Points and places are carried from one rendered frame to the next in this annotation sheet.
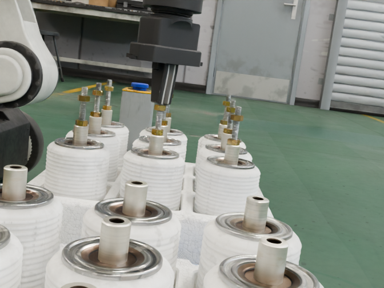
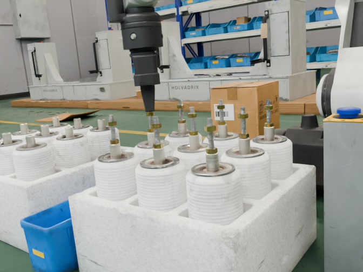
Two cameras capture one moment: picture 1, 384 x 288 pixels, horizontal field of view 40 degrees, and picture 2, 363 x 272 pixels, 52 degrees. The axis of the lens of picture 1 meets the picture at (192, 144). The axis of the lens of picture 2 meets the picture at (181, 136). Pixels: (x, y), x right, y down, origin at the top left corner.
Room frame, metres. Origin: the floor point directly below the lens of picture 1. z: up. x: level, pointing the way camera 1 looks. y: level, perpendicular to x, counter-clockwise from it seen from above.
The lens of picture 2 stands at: (1.37, -0.57, 0.44)
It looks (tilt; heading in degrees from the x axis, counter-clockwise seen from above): 11 degrees down; 128
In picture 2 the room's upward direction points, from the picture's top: 5 degrees counter-clockwise
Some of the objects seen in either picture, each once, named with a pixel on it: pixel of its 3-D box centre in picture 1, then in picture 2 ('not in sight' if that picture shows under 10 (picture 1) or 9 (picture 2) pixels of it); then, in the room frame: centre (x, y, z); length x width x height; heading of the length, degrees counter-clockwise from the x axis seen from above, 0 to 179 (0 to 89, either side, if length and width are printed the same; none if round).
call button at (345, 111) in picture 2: (139, 87); (348, 113); (1.20, 0.14, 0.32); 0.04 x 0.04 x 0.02
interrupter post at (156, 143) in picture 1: (156, 145); (152, 138); (0.80, 0.05, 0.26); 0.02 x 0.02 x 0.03
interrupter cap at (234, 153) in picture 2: (164, 131); (244, 153); (1.03, 0.06, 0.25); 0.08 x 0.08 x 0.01
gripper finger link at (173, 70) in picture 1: (169, 83); (148, 97); (0.81, 0.05, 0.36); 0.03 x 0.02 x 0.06; 44
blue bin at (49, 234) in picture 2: not in sight; (89, 223); (0.65, -0.04, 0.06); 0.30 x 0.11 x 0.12; 91
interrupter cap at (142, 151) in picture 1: (155, 153); (153, 144); (0.80, 0.05, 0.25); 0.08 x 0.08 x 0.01
